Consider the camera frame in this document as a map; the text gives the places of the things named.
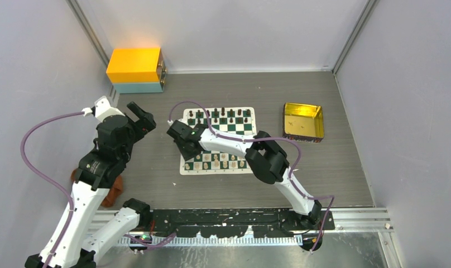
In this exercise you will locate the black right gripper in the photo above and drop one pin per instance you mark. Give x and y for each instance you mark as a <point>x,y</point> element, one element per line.
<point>186,156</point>

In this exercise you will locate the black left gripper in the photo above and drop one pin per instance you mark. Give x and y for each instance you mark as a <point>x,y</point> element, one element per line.
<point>145,123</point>

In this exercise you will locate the gold tin box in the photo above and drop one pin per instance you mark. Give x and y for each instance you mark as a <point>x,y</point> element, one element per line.
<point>303,122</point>

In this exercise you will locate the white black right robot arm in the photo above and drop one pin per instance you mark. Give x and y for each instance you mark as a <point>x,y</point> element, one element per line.
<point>263,155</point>

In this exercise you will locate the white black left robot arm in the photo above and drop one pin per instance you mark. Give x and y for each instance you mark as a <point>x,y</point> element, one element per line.
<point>70,244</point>

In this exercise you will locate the green white chess board mat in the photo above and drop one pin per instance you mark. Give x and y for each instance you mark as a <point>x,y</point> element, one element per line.
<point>235,128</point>

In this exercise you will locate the light blue box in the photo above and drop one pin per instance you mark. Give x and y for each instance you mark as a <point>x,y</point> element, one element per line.
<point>146,87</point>

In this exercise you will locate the yellow box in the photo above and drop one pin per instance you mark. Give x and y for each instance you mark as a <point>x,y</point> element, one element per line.
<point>136,65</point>

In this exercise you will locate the brown cloth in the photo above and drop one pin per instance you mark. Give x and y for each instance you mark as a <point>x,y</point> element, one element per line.
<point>114,191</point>

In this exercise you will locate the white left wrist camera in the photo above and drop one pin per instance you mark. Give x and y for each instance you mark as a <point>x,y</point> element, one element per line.
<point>102,109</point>

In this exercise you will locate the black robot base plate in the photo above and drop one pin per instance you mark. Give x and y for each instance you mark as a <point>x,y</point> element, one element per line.
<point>228,223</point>

